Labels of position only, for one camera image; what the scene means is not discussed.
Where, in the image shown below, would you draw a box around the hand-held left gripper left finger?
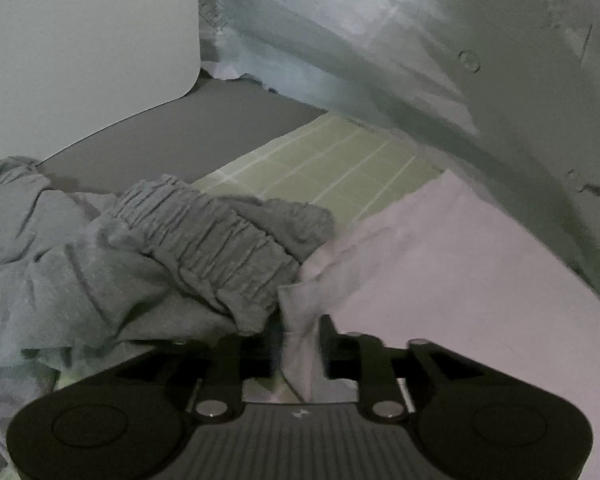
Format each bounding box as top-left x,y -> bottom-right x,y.
107,332 -> 286,422

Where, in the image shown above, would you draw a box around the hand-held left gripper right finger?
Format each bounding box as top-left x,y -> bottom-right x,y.
318,314 -> 486,420

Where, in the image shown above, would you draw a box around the white cloth garment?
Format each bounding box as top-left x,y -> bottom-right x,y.
277,169 -> 600,404

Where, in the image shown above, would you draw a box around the grey pants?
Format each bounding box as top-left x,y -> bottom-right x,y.
0,156 -> 337,376

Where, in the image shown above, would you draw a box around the grey mattress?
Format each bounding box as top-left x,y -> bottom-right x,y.
39,76 -> 327,196

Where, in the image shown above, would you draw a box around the white rounded board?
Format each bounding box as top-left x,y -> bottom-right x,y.
0,0 -> 202,167

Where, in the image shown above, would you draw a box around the light blue wall covering sheet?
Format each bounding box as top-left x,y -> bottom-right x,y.
197,0 -> 483,137

